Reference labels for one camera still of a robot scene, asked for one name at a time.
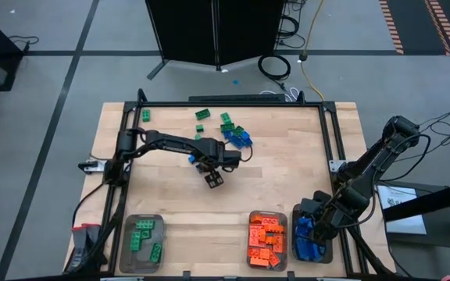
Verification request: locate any white printed paper sheet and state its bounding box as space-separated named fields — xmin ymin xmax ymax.
xmin=376 ymin=183 xmax=428 ymax=236

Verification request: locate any black cable bundle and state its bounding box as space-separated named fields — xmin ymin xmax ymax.
xmin=344 ymin=228 xmax=396 ymax=276
xmin=277 ymin=0 xmax=308 ymax=50

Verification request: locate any red and black clamp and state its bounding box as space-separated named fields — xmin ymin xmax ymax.
xmin=65 ymin=222 xmax=109 ymax=274

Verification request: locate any black folding partition screen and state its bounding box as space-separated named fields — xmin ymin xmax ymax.
xmin=145 ymin=0 xmax=288 ymax=81

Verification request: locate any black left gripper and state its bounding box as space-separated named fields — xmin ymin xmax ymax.
xmin=196 ymin=138 xmax=244 ymax=189

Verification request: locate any coiled black floor cable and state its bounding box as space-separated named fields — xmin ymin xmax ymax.
xmin=257 ymin=53 xmax=291 ymax=81

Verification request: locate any thin black floor cable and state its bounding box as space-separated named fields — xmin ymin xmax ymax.
xmin=402 ymin=108 xmax=450 ymax=184
xmin=8 ymin=34 xmax=41 ymax=54

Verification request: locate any yellow power cable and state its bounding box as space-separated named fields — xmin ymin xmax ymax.
xmin=298 ymin=0 xmax=327 ymax=101

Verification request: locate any black beam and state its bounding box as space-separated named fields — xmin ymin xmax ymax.
xmin=383 ymin=189 xmax=450 ymax=223

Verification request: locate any black arm base cable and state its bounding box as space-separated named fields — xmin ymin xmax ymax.
xmin=70 ymin=181 xmax=107 ymax=227

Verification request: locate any black aluminium table frame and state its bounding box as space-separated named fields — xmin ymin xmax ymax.
xmin=105 ymin=88 xmax=369 ymax=279

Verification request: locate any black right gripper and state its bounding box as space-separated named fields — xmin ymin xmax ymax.
xmin=300 ymin=190 xmax=370 ymax=251

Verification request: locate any silver mounting bracket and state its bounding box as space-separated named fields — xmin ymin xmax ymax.
xmin=77 ymin=158 xmax=106 ymax=174
xmin=328 ymin=158 xmax=347 ymax=173

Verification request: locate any dark grey side table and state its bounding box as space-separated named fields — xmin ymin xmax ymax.
xmin=373 ymin=179 xmax=450 ymax=281

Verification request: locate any long black power strip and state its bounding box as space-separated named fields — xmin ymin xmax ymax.
xmin=188 ymin=93 xmax=287 ymax=103

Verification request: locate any white cable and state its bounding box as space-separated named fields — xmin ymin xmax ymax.
xmin=259 ymin=87 xmax=300 ymax=103

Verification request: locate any black mat with striped edges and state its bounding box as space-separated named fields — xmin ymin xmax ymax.
xmin=379 ymin=0 xmax=450 ymax=55

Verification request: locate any clear plastic bin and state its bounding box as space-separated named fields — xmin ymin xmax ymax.
xmin=290 ymin=202 xmax=334 ymax=263
xmin=247 ymin=210 xmax=289 ymax=272
xmin=119 ymin=213 xmax=166 ymax=274

